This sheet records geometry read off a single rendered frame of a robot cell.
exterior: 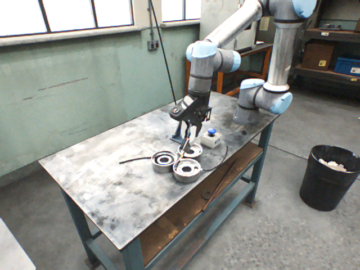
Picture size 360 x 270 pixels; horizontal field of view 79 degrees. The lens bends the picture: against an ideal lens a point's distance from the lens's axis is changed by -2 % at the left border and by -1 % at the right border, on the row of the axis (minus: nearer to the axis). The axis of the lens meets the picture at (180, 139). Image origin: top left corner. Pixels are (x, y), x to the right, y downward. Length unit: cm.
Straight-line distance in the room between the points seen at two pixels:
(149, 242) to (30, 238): 112
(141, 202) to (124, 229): 11
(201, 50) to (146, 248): 76
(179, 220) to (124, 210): 34
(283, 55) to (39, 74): 185
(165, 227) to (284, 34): 94
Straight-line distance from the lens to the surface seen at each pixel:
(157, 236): 101
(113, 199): 83
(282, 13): 105
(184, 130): 83
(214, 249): 164
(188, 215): 107
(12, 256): 98
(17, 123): 229
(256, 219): 184
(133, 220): 75
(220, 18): 309
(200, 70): 74
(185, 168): 89
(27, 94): 225
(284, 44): 108
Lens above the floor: 139
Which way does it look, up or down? 32 degrees down
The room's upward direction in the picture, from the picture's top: straight up
